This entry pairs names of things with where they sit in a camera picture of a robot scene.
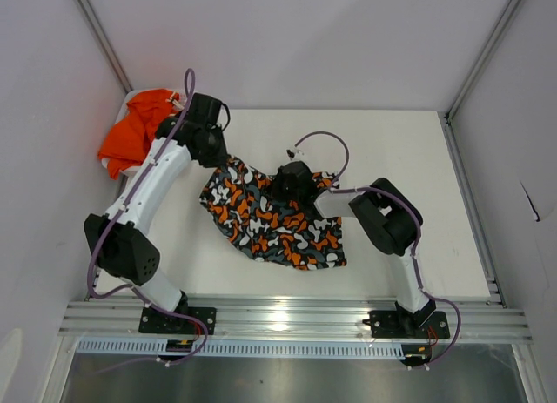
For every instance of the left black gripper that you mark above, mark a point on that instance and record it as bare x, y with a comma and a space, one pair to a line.
220, 157

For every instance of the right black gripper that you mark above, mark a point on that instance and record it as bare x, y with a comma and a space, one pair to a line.
275, 187

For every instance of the camouflage orange black shorts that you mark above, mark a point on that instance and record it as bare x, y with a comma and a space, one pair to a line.
239, 199

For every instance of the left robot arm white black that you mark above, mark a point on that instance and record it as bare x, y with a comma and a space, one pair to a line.
118, 239

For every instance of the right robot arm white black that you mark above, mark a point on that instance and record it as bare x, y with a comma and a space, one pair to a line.
387, 217

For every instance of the white plastic basket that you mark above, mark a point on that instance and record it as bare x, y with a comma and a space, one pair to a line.
126, 168

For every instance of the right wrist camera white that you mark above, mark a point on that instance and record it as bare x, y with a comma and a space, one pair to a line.
295, 154

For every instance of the aluminium mounting rail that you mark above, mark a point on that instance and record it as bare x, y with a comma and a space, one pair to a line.
286, 318

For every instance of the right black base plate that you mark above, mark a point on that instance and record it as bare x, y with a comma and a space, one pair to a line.
393, 325

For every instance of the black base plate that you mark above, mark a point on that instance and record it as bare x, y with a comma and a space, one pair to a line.
393, 325
156, 322

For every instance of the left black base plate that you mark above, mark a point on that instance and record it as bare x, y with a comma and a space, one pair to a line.
156, 322

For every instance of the slotted cable duct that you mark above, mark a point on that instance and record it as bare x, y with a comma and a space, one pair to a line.
253, 349

